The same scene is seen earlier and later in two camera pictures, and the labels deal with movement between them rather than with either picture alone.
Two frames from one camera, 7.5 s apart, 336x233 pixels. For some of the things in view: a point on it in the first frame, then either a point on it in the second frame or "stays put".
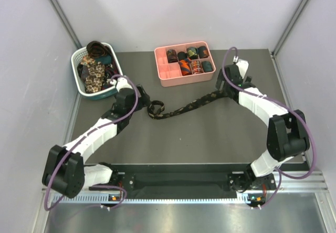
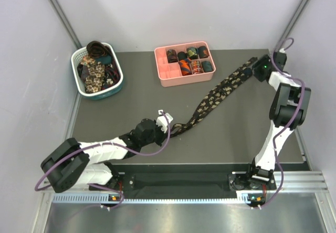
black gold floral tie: [156, 108] → [238, 76]
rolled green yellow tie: [192, 53] stays put
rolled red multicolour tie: [196, 66] stays put
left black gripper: [144, 100] → [163, 136]
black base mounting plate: [188, 178] stays put
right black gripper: [220, 80] → [263, 60]
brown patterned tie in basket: [96, 49] stays put
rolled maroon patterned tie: [171, 55] stays put
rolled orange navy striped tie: [186, 67] stays put
